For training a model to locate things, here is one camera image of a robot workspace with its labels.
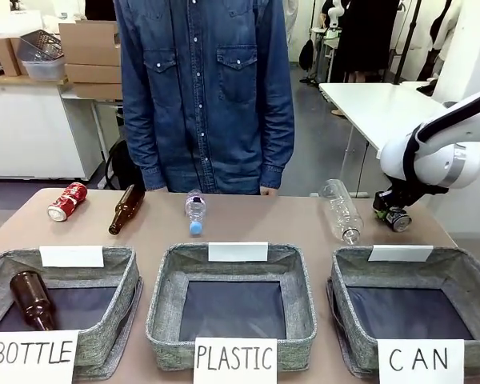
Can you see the crushed red drink can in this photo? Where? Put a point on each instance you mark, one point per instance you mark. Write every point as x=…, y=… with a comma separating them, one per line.
x=68, y=201

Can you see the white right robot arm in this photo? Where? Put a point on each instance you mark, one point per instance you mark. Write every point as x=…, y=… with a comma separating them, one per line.
x=432, y=160

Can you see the person's left forearm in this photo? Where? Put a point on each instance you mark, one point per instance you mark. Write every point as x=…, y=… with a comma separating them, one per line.
x=278, y=136

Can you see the small blue-capped plastic bottle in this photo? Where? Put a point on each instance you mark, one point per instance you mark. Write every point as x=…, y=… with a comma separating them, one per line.
x=195, y=212

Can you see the white PLASTIC paper sign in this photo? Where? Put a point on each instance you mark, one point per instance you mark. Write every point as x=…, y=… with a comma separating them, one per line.
x=235, y=358

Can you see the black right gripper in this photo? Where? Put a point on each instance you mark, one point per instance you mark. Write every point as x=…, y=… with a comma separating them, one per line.
x=404, y=194

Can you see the person's right forearm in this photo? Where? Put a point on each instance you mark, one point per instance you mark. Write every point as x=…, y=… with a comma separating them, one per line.
x=144, y=136

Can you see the flat cardboard box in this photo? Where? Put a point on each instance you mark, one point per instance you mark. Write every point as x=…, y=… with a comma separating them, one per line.
x=94, y=74
x=98, y=90

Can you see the white CAN paper sign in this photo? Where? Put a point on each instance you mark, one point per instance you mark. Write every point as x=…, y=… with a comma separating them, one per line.
x=420, y=360

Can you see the person's left hand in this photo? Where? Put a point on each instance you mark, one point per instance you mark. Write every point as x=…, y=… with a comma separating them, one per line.
x=269, y=191

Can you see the grey fabric plastic basket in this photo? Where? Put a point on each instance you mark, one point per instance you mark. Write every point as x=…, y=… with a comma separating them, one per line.
x=168, y=304

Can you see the white cabinet counter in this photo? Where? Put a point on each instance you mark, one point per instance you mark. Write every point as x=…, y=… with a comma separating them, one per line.
x=32, y=128

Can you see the large clear plastic bottle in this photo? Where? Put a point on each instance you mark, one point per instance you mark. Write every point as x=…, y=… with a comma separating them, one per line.
x=341, y=214

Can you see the blank white card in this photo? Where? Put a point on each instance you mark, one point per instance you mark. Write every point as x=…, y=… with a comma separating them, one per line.
x=72, y=256
x=238, y=252
x=400, y=253

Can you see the brown glass bottle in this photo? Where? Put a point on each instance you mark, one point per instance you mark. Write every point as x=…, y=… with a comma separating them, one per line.
x=126, y=208
x=31, y=300

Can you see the white box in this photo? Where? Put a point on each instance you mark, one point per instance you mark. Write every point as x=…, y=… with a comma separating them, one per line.
x=34, y=22

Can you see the white BOTTLE paper sign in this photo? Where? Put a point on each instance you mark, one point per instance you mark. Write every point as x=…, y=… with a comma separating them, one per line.
x=32, y=354

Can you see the dark mesh basket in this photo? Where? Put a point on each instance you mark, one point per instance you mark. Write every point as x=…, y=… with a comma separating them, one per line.
x=42, y=48

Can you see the clear plastic bin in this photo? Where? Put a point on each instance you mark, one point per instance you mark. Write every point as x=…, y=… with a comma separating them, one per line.
x=44, y=70

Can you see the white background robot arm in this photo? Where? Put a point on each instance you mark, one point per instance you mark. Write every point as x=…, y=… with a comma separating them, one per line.
x=336, y=14

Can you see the small open cardboard box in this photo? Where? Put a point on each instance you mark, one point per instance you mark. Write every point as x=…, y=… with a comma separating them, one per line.
x=9, y=56

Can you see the grey fabric bottle basket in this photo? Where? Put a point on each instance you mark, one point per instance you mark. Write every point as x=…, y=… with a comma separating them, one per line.
x=116, y=304

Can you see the background person in white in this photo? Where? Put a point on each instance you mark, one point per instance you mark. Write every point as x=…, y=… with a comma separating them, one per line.
x=444, y=32

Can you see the black drink can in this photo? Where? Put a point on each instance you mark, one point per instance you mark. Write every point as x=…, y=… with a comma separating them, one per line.
x=398, y=222

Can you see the person in denim shirt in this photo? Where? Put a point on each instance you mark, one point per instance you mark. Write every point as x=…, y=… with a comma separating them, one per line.
x=204, y=88

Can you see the black bag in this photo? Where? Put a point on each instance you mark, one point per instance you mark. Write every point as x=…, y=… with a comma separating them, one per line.
x=306, y=56

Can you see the black tripod pole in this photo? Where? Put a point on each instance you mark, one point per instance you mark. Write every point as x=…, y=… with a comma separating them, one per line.
x=408, y=40

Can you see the background person in black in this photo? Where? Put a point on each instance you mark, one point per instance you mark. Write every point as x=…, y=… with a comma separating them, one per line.
x=362, y=36

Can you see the large cardboard box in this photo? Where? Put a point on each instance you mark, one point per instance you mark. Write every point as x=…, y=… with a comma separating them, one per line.
x=90, y=44

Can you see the grey fabric can basket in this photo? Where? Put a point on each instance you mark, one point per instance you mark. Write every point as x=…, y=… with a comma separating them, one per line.
x=344, y=296

